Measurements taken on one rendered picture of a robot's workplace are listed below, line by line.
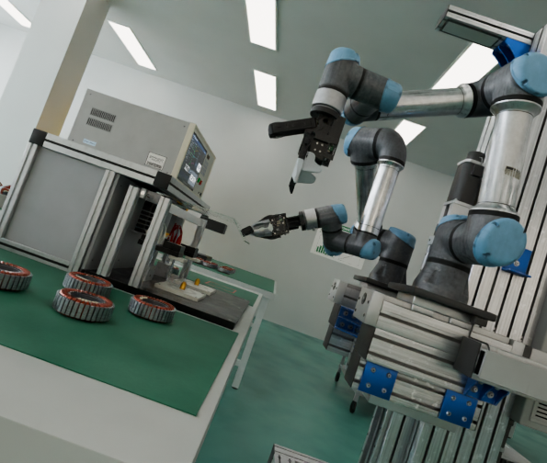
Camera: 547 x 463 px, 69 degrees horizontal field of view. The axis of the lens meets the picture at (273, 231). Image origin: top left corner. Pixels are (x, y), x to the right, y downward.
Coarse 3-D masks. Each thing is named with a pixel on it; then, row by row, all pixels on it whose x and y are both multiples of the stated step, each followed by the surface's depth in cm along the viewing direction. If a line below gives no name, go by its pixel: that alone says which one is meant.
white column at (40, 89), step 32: (64, 0) 458; (96, 0) 474; (32, 32) 455; (64, 32) 455; (96, 32) 494; (32, 64) 453; (64, 64) 459; (32, 96) 450; (64, 96) 478; (0, 128) 448; (32, 128) 447; (0, 160) 445
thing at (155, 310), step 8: (136, 296) 97; (144, 296) 101; (136, 304) 94; (144, 304) 94; (152, 304) 94; (160, 304) 102; (168, 304) 102; (136, 312) 93; (144, 312) 93; (152, 312) 93; (160, 312) 94; (168, 312) 96; (152, 320) 94; (160, 320) 95; (168, 320) 96
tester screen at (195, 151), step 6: (192, 138) 135; (192, 144) 137; (198, 144) 144; (192, 150) 139; (198, 150) 146; (204, 150) 155; (186, 156) 135; (192, 156) 142; (198, 156) 149; (204, 156) 158; (186, 162) 137; (192, 162) 144; (192, 168) 147; (186, 174) 142; (198, 174) 157; (186, 180) 144; (192, 186) 156
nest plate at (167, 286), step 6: (162, 282) 137; (168, 282) 142; (162, 288) 130; (168, 288) 130; (174, 288) 132; (186, 288) 141; (180, 294) 130; (186, 294) 130; (192, 294) 134; (198, 294) 138; (204, 294) 144; (198, 300) 131
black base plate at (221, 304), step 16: (96, 272) 120; (112, 272) 130; (128, 272) 141; (128, 288) 118; (144, 288) 121; (160, 288) 130; (176, 304) 117; (192, 304) 123; (208, 304) 132; (224, 304) 145; (240, 304) 159; (208, 320) 117; (224, 320) 117
